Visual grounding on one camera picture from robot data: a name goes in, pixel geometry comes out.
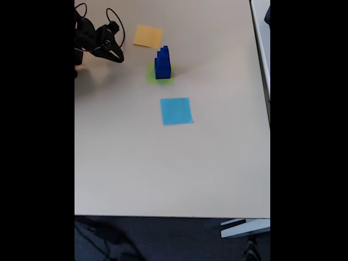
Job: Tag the medium blue cube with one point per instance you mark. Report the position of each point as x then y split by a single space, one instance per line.
164 53

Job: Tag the pale orange paper square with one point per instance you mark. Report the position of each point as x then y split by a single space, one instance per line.
148 36

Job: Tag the green paper square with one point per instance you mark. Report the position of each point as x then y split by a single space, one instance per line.
149 80

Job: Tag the blue paper square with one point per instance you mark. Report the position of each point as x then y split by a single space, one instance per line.
176 111

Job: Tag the extra large blue cube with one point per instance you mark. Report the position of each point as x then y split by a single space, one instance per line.
163 73

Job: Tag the dark object on desk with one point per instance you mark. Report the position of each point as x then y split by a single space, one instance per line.
268 15

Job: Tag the white table foot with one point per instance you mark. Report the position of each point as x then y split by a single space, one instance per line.
244 229

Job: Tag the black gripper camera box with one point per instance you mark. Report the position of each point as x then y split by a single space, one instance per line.
113 26

